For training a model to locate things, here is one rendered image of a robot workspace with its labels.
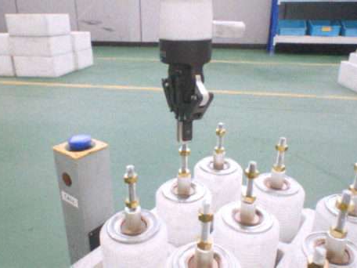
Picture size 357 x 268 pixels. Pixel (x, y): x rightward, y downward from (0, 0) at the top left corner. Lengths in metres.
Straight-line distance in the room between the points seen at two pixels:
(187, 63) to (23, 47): 2.78
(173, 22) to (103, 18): 5.54
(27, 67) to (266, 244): 2.88
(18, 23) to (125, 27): 2.96
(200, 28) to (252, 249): 0.30
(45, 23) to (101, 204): 2.50
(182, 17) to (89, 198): 0.34
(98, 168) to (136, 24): 5.24
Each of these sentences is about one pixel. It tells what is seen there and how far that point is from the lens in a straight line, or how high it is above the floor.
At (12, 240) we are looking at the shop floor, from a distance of 0.91.
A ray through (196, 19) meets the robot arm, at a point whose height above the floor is 0.52.
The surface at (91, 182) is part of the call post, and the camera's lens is 0.56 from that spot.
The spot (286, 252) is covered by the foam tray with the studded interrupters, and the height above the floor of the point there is 0.18.
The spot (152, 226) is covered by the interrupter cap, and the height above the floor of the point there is 0.25.
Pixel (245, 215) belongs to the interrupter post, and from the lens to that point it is 0.47.
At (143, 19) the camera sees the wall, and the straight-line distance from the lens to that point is 5.69.
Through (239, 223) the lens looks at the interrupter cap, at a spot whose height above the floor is 0.25.
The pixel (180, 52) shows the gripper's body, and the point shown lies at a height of 0.48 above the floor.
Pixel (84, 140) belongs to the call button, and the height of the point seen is 0.33.
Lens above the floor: 0.53
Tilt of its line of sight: 21 degrees down
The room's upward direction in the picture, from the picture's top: straight up
